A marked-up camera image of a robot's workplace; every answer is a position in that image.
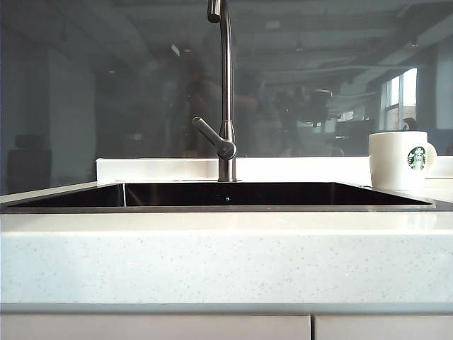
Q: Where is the steel faucet lever handle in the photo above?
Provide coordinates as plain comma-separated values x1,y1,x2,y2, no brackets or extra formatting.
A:
192,116,237,159

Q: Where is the white Starbucks logo mug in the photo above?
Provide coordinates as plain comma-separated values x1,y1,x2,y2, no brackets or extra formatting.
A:
368,130,438,191

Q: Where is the steel gooseneck faucet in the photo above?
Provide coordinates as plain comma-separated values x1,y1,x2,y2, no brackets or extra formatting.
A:
207,0,239,182

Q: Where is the wide grey cabinet door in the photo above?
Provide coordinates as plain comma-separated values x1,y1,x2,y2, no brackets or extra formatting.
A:
0,314,312,340

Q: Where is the narrow grey cabinet door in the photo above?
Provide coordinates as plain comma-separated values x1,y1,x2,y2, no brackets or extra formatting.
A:
314,314,453,340

